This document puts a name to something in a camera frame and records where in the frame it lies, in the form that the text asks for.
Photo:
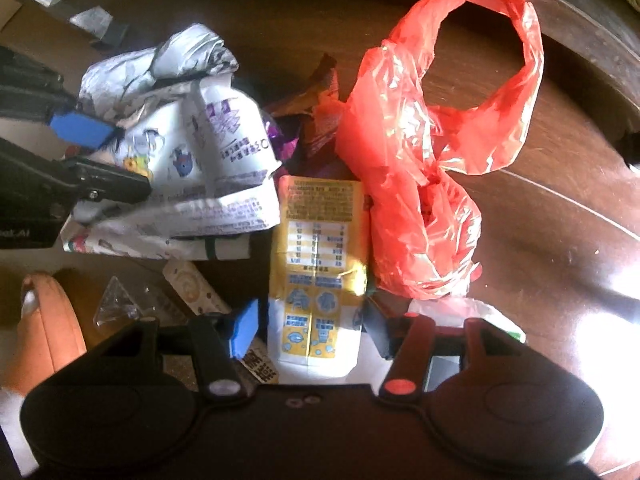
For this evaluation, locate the yellow snack packet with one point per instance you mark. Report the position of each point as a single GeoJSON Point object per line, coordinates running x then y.
{"type": "Point", "coordinates": [320, 240]}

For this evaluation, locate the person's left hand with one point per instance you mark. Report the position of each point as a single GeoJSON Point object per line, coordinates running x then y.
{"type": "Point", "coordinates": [50, 330]}

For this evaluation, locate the red plastic bag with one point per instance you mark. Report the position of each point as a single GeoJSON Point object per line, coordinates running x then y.
{"type": "Point", "coordinates": [400, 160]}

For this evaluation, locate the white tissue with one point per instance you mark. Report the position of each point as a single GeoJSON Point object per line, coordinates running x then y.
{"type": "Point", "coordinates": [480, 310]}

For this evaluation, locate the cream cookie wrapper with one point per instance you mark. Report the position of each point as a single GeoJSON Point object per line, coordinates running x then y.
{"type": "Point", "coordinates": [192, 285]}

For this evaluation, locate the black white printed wrapper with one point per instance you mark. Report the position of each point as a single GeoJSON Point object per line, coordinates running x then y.
{"type": "Point", "coordinates": [262, 367]}

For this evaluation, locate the purple foil wrapper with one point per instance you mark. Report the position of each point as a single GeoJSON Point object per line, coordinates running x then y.
{"type": "Point", "coordinates": [282, 140]}

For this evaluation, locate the clear plastic bottle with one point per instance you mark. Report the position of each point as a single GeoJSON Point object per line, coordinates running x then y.
{"type": "Point", "coordinates": [117, 305]}

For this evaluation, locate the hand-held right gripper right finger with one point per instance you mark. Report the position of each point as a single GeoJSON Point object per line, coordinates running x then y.
{"type": "Point", "coordinates": [377, 330]}

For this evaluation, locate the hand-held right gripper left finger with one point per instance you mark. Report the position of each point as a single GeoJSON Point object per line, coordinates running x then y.
{"type": "Point", "coordinates": [244, 332]}

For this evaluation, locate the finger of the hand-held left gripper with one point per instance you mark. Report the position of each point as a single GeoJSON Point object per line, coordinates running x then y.
{"type": "Point", "coordinates": [105, 180]}
{"type": "Point", "coordinates": [75, 127]}

